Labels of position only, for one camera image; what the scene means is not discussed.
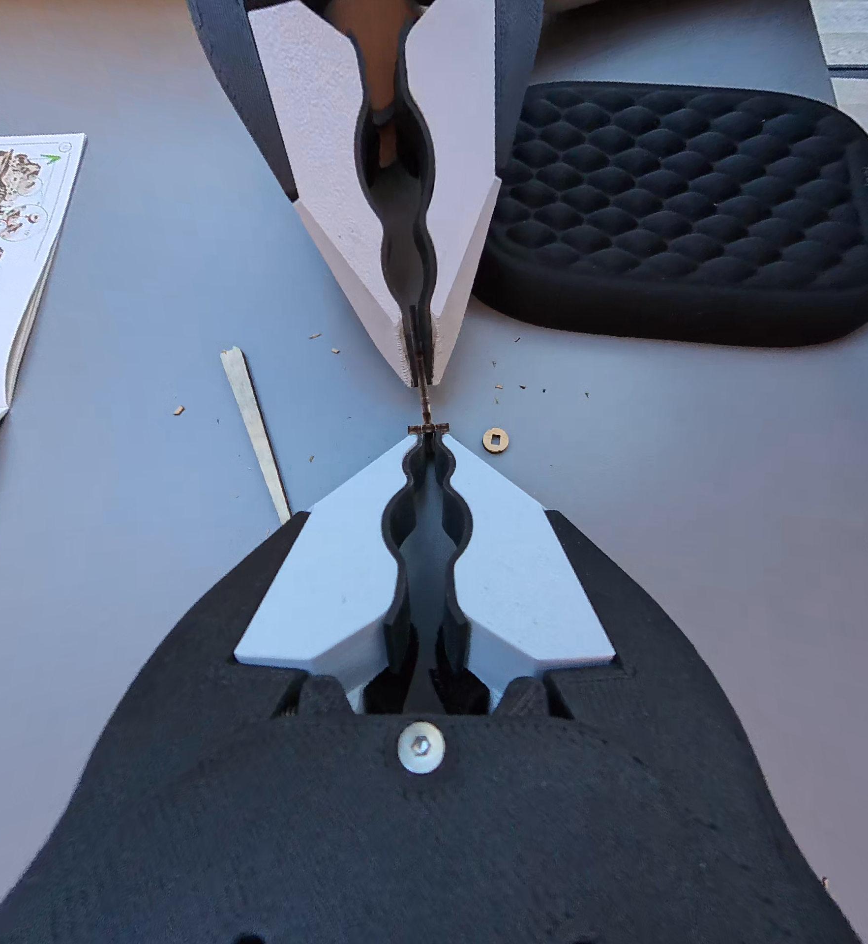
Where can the flat wooden stick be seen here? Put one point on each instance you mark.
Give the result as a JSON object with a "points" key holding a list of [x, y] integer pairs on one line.
{"points": [[257, 435]]}

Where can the illustrated instruction booklet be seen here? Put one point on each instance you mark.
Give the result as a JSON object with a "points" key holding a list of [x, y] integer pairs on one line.
{"points": [[13, 258]]}

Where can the small wooden axle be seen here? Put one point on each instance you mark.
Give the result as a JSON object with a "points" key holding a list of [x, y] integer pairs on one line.
{"points": [[424, 402]]}

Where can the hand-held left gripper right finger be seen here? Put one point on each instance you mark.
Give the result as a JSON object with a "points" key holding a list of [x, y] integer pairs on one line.
{"points": [[544, 590]]}

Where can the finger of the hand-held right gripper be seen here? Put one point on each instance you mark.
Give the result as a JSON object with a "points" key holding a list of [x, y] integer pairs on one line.
{"points": [[463, 133], [316, 133]]}

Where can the round wooden washer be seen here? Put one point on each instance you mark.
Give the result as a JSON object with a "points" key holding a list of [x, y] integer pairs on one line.
{"points": [[486, 446]]}

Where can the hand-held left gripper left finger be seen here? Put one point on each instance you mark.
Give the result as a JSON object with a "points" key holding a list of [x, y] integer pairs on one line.
{"points": [[308, 590]]}

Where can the black honeycomb cushion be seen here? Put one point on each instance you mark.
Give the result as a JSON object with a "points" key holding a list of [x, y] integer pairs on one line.
{"points": [[699, 206]]}

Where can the small wooden gear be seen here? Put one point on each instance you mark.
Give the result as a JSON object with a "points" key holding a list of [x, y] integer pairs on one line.
{"points": [[428, 428]]}

